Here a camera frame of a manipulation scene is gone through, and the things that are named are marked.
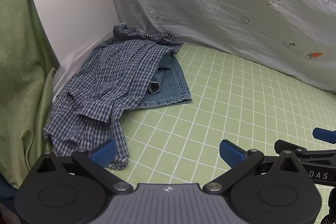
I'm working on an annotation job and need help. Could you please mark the grey carrot print sheet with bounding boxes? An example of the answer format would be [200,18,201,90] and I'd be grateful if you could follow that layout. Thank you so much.
[114,0,335,92]

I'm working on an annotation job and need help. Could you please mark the blue plaid shirt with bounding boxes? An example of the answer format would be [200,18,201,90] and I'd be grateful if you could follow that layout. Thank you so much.
[44,24,182,169]

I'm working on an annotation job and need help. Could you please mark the green curtain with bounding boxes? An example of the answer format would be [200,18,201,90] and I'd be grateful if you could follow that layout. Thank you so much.
[1,0,57,189]

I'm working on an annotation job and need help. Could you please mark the blue denim shorts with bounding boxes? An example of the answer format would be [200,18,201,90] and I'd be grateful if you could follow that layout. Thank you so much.
[86,40,193,109]

